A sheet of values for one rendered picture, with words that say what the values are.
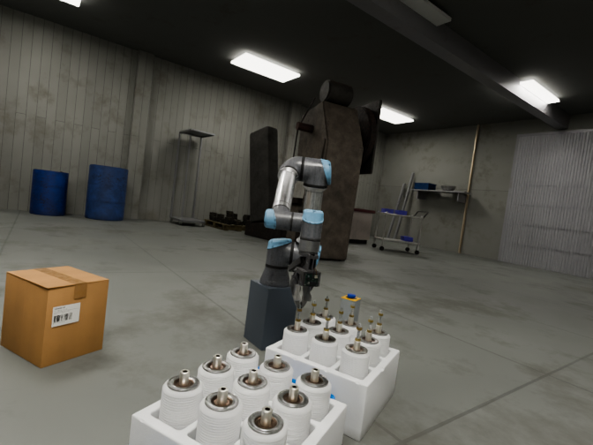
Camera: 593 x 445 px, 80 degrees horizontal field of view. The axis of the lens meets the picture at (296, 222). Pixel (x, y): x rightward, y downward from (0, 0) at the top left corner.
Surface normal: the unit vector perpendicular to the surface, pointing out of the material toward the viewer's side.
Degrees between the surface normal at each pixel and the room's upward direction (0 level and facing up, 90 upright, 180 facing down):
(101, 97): 90
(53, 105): 90
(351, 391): 90
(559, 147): 90
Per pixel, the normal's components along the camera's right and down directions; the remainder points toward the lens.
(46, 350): 0.88, 0.11
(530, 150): -0.80, -0.07
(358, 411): -0.51, -0.02
